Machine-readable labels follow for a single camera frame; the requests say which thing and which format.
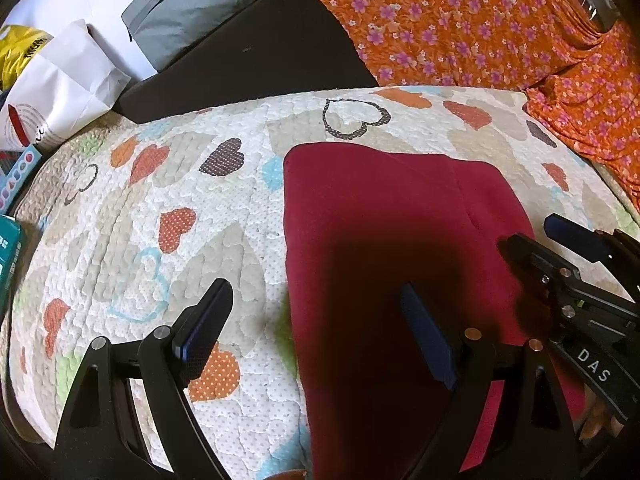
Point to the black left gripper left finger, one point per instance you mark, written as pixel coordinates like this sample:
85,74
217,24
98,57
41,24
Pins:
99,435

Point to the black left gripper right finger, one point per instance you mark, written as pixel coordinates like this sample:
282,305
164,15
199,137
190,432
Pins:
533,435

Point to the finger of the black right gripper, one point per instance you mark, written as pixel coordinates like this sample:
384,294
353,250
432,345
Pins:
536,267
618,252

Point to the dark red garment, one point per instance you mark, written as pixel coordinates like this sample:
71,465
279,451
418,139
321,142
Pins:
359,225

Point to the person's right hand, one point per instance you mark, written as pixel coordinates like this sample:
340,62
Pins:
596,417

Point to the heart patterned quilted mat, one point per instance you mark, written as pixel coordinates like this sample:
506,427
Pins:
126,225

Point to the teal box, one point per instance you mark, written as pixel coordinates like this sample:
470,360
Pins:
11,239

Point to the orange floral fabric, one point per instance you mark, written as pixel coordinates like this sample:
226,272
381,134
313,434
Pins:
581,83

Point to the light blue patterned box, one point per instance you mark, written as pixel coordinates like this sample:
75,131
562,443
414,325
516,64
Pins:
17,168

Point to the dark brown cushion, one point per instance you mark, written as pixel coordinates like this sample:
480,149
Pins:
271,48

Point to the white paper bag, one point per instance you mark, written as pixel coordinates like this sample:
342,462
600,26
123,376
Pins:
68,84

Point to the yellow packet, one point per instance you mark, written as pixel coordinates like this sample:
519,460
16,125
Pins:
18,44

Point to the grey pouch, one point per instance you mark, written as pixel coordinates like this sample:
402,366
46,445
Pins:
164,29

